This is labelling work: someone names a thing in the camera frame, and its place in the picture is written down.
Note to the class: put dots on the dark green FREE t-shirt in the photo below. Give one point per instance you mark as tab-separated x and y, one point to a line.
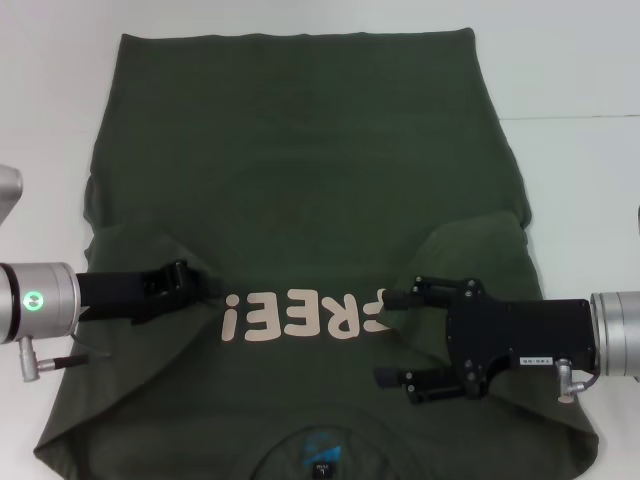
300	125

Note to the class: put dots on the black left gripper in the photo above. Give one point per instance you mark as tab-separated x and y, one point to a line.
115	295

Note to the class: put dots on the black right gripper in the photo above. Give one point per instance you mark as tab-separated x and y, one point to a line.
530	332

